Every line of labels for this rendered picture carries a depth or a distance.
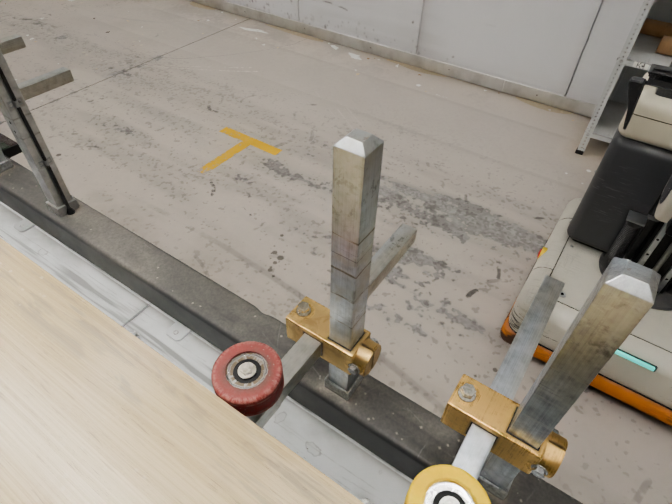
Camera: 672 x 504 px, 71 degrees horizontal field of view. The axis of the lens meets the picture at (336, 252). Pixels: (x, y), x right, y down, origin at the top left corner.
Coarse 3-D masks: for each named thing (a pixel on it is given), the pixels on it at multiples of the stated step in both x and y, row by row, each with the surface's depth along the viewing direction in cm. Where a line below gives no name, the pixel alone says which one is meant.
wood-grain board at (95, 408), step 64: (0, 256) 65; (0, 320) 58; (64, 320) 58; (0, 384) 52; (64, 384) 52; (128, 384) 52; (192, 384) 52; (0, 448) 47; (64, 448) 47; (128, 448) 47; (192, 448) 47; (256, 448) 47
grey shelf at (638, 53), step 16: (656, 0) 229; (640, 16) 201; (656, 16) 233; (624, 48) 211; (640, 48) 222; (656, 48) 222; (624, 64) 215; (640, 64) 212; (608, 80) 222; (624, 80) 256; (608, 96) 226; (624, 96) 261; (608, 112) 255; (624, 112) 256; (592, 128) 239; (608, 128) 243
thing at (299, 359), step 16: (400, 240) 81; (384, 256) 78; (400, 256) 81; (384, 272) 77; (368, 288) 73; (304, 336) 66; (288, 352) 64; (304, 352) 64; (320, 352) 67; (288, 368) 63; (304, 368) 64; (288, 384) 62; (256, 416) 58
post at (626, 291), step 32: (608, 288) 35; (640, 288) 34; (576, 320) 41; (608, 320) 37; (640, 320) 36; (576, 352) 41; (608, 352) 39; (544, 384) 46; (576, 384) 43; (544, 416) 48
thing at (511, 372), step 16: (544, 288) 71; (560, 288) 71; (544, 304) 69; (528, 320) 66; (544, 320) 66; (528, 336) 64; (512, 352) 63; (528, 352) 63; (512, 368) 61; (496, 384) 59; (512, 384) 59; (480, 432) 55; (464, 448) 53; (480, 448) 53; (464, 464) 52; (480, 464) 52
